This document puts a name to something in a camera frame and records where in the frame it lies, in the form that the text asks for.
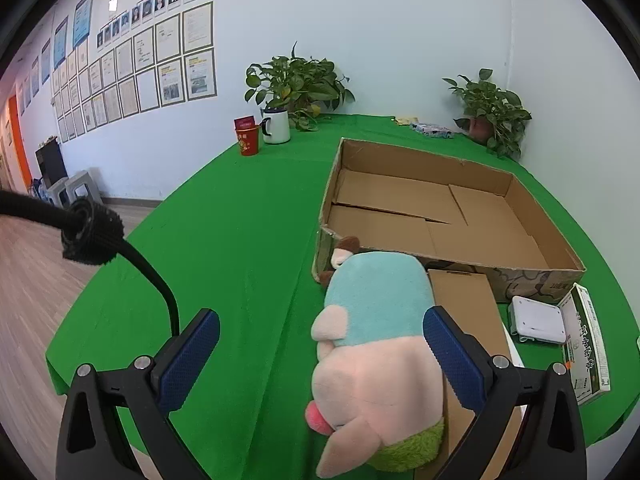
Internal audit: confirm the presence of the green and white carton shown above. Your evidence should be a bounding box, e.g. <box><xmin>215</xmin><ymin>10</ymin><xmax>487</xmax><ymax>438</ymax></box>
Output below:
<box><xmin>557</xmin><ymin>282</ymin><xmax>612</xmax><ymax>406</ymax></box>

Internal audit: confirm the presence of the white plastic device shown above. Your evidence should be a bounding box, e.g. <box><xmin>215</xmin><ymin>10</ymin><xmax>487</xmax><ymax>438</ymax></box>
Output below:
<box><xmin>509</xmin><ymin>296</ymin><xmax>567</xmax><ymax>345</ymax></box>

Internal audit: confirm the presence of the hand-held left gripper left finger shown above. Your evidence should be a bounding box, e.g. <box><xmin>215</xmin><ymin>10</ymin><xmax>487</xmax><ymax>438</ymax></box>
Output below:
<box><xmin>56</xmin><ymin>308</ymin><xmax>221</xmax><ymax>480</ymax></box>

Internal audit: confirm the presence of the large bushy potted plant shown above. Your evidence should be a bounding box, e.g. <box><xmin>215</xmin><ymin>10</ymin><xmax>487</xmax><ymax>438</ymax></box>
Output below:
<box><xmin>244</xmin><ymin>42</ymin><xmax>356</xmax><ymax>132</ymax></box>

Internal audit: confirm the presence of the white enamel mug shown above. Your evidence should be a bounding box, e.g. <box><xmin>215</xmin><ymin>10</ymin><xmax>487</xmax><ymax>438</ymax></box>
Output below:
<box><xmin>259</xmin><ymin>107</ymin><xmax>291</xmax><ymax>145</ymax></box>

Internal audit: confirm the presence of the potted plant in red pot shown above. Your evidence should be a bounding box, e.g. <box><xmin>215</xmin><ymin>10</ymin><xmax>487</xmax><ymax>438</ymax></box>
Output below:
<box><xmin>442</xmin><ymin>68</ymin><xmax>532</xmax><ymax>161</ymax></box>

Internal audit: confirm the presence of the white wall conduit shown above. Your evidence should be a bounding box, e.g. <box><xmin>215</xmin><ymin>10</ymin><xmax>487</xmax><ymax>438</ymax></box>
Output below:
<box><xmin>506</xmin><ymin>7</ymin><xmax>516</xmax><ymax>126</ymax></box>

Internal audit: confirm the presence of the group of framed wall documents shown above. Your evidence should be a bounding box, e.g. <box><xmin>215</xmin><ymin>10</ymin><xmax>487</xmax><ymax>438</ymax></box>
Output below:
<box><xmin>50</xmin><ymin>0</ymin><xmax>218</xmax><ymax>143</ymax></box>

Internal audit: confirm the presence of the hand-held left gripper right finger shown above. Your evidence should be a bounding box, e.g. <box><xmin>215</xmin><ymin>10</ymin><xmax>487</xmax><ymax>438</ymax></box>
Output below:
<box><xmin>422</xmin><ymin>305</ymin><xmax>587</xmax><ymax>480</ymax></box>

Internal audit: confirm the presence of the patterned tissue packet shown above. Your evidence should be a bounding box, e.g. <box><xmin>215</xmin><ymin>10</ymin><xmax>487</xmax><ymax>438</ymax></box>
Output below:
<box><xmin>411</xmin><ymin>122</ymin><xmax>456</xmax><ymax>139</ymax></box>

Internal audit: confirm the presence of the orange door frame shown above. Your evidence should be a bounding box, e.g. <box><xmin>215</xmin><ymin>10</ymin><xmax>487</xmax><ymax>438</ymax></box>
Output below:
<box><xmin>7</xmin><ymin>95</ymin><xmax>33</xmax><ymax>191</ymax></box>

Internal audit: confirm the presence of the pink and teal plush toy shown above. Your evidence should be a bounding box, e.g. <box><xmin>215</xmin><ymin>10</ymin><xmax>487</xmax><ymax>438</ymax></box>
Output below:
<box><xmin>305</xmin><ymin>236</ymin><xmax>446</xmax><ymax>478</ymax></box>

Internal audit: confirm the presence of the long cardboard box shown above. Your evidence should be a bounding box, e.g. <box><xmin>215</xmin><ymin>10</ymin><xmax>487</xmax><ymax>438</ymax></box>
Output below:
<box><xmin>427</xmin><ymin>269</ymin><xmax>526</xmax><ymax>480</ymax></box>

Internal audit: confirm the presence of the black cabinet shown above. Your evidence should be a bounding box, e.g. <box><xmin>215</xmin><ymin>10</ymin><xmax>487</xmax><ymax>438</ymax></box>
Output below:
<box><xmin>35</xmin><ymin>139</ymin><xmax>68</xmax><ymax>188</ymax></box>

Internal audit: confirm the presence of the large cardboard box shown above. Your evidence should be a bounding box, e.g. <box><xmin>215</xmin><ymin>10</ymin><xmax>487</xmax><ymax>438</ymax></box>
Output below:
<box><xmin>311</xmin><ymin>136</ymin><xmax>587</xmax><ymax>303</ymax></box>

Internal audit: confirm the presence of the red cup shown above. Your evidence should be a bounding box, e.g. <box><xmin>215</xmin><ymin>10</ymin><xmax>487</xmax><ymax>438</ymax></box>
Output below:
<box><xmin>235</xmin><ymin>125</ymin><xmax>262</xmax><ymax>157</ymax></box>

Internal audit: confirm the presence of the black cable with velcro wrap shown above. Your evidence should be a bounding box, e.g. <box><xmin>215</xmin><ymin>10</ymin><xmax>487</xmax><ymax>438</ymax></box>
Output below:
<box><xmin>0</xmin><ymin>190</ymin><xmax>181</xmax><ymax>337</ymax></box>

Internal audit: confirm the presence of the grey plastic stool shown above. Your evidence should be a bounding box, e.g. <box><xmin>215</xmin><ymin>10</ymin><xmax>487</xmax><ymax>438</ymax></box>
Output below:
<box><xmin>46</xmin><ymin>180</ymin><xmax>71</xmax><ymax>207</ymax></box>
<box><xmin>65</xmin><ymin>171</ymin><xmax>103</xmax><ymax>205</ymax></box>

